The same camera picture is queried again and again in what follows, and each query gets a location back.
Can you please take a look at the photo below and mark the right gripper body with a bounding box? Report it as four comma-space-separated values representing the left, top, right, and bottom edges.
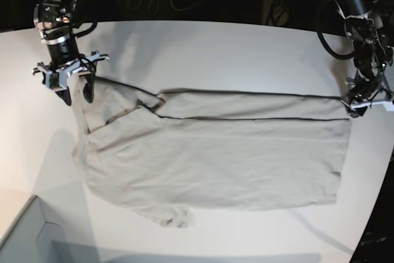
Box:
32, 51, 110, 91

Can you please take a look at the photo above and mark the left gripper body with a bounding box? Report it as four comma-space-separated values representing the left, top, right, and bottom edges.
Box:
340, 76, 393, 112

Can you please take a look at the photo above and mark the grey t-shirt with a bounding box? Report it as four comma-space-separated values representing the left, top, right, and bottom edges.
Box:
72, 79, 352, 228

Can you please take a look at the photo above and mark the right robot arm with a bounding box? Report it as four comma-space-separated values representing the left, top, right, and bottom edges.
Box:
32, 0, 109, 106

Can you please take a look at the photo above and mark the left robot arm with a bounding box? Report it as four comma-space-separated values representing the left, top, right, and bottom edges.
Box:
316, 0, 393, 118

